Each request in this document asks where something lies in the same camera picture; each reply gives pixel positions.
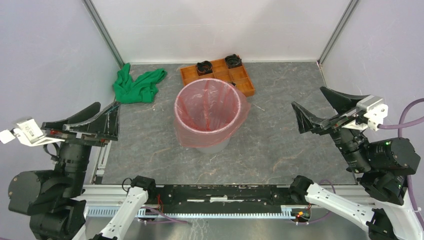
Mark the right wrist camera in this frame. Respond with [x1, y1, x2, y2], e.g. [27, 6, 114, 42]
[342, 95, 388, 131]

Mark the rolled black belt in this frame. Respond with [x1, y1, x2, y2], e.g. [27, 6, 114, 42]
[224, 54, 243, 69]
[195, 60, 213, 76]

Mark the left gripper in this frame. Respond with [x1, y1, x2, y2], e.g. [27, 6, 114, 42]
[44, 97, 122, 194]

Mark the rolled black belt left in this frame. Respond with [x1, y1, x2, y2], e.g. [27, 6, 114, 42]
[195, 60, 213, 76]

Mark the rolled black belt right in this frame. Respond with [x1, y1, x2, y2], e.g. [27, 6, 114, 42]
[224, 54, 243, 69]

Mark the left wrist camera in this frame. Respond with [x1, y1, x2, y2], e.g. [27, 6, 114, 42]
[0, 118, 65, 147]

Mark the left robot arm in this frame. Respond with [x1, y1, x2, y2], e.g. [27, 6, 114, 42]
[0, 101, 121, 240]

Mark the green cloth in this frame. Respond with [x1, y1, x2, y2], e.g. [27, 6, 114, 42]
[112, 63, 168, 104]

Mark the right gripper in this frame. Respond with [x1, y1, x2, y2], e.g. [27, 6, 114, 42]
[289, 84, 372, 171]

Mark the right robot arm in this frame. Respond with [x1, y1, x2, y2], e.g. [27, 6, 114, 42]
[288, 86, 424, 240]

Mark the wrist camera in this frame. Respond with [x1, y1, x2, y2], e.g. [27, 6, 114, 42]
[0, 118, 65, 147]
[342, 95, 388, 131]

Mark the grey trash bin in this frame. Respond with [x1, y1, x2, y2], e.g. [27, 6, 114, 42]
[196, 137, 231, 154]

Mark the orange compartment tray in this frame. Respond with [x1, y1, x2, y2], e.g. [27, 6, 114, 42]
[179, 57, 256, 97]

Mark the red plastic trash bag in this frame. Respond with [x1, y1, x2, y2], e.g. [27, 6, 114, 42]
[173, 78, 251, 148]

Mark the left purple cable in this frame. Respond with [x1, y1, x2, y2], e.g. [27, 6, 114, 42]
[137, 205, 190, 226]

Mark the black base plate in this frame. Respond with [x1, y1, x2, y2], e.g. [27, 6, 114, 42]
[146, 184, 308, 214]

